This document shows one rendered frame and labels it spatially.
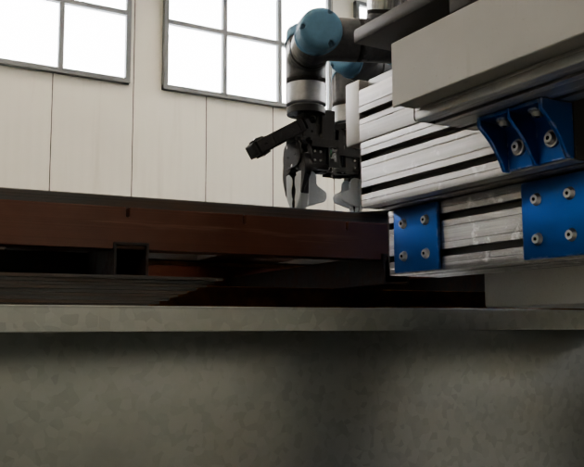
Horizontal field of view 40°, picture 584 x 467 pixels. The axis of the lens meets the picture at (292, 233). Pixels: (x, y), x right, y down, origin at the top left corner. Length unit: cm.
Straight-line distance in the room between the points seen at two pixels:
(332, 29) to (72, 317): 70
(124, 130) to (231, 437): 921
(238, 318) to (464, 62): 42
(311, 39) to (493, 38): 66
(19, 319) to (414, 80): 49
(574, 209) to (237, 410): 56
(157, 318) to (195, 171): 958
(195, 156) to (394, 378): 936
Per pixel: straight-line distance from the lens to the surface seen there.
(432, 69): 81
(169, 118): 1053
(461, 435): 138
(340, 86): 183
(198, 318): 98
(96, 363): 111
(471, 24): 78
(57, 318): 93
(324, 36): 138
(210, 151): 1067
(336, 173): 177
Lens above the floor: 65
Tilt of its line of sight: 7 degrees up
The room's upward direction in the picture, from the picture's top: straight up
